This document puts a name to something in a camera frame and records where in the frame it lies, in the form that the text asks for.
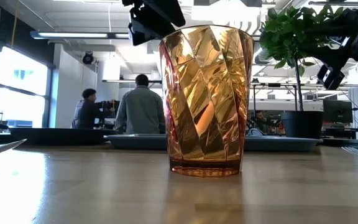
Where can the black metal workbench frame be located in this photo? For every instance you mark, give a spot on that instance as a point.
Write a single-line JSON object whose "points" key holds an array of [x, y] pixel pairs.
{"points": [[259, 84]]}

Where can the person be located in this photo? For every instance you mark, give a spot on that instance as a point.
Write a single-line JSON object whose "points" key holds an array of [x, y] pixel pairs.
{"points": [[89, 113], [263, 121], [140, 109]]}

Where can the amber faceted plastic cup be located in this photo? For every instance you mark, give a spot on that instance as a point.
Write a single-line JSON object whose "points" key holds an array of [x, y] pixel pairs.
{"points": [[207, 99]]}

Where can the blue-grey serving tray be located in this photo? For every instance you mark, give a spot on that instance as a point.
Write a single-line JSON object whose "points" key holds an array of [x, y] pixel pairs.
{"points": [[135, 143]]}

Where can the green leafy potted tree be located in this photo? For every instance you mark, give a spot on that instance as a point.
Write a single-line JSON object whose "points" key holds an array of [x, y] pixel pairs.
{"points": [[286, 34]]}

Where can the long ceiling light bar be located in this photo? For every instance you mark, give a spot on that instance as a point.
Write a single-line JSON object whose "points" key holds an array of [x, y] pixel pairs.
{"points": [[73, 35]]}

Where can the black computer monitor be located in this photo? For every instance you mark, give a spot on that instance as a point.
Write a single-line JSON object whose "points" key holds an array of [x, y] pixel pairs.
{"points": [[337, 111]]}

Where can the black ceiling security camera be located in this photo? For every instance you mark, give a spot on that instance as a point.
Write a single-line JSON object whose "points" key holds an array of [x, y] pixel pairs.
{"points": [[88, 58]]}

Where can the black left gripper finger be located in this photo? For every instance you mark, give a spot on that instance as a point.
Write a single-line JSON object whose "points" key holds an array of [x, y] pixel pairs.
{"points": [[166, 12], [148, 29]]}

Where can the black round plate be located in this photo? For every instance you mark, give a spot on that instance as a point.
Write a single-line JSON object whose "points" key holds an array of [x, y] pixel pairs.
{"points": [[57, 137]]}

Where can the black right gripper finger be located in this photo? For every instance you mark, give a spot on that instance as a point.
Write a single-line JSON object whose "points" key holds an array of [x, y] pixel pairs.
{"points": [[332, 56], [334, 23]]}

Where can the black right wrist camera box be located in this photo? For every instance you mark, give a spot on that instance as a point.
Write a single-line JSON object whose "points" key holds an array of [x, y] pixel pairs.
{"points": [[330, 77]]}

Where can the large bright window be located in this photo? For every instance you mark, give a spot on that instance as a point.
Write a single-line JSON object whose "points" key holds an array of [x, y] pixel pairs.
{"points": [[20, 87]]}

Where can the white rounded object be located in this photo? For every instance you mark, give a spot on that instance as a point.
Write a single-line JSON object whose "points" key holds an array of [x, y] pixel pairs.
{"points": [[255, 132]]}

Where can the dark grey plant pot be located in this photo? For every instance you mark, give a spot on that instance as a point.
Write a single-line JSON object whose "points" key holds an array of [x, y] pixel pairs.
{"points": [[301, 124]]}

